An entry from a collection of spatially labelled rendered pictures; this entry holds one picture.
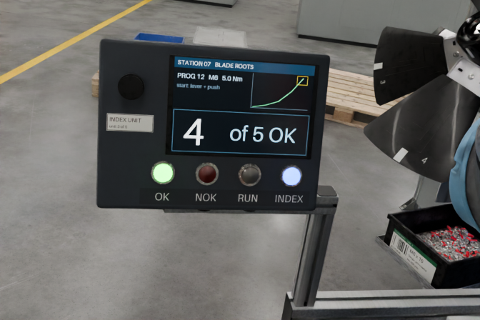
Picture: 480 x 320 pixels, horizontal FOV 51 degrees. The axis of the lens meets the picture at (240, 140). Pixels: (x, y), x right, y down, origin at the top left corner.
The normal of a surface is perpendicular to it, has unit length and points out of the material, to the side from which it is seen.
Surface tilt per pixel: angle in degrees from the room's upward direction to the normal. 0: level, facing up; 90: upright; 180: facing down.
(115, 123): 75
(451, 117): 49
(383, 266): 0
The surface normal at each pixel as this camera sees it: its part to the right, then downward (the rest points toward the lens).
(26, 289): 0.11, -0.90
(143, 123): 0.18, 0.18
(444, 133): -0.22, -0.37
